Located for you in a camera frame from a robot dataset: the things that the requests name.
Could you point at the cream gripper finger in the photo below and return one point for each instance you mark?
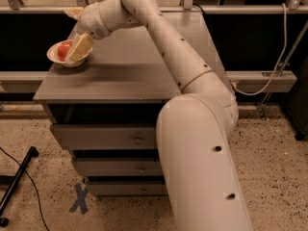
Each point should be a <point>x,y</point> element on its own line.
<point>74,12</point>
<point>81,46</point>

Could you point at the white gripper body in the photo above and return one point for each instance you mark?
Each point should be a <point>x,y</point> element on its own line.
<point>90,20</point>

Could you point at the red apple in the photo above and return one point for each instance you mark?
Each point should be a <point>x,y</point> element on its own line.
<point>63,49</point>

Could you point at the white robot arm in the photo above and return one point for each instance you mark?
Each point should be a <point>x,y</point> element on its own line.
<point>192,128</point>

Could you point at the white paper bowl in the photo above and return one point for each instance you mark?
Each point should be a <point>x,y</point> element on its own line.
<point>52,55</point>

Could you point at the grey metal railing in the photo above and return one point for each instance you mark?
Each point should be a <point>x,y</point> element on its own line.
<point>281,81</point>

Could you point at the grey drawer cabinet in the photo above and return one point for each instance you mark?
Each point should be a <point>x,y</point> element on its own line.
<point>123,81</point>

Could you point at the top grey drawer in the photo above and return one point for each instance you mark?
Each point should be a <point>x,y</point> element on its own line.
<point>104,137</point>

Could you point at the grey drawer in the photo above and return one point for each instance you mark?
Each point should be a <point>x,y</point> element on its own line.
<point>104,137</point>
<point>117,167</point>
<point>127,188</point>

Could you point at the black stand leg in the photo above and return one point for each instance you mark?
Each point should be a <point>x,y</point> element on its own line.
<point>32,153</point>

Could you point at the middle grey drawer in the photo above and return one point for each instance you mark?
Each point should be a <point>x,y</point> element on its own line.
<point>117,167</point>

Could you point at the bottom grey drawer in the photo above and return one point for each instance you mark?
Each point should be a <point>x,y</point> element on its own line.
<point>127,188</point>

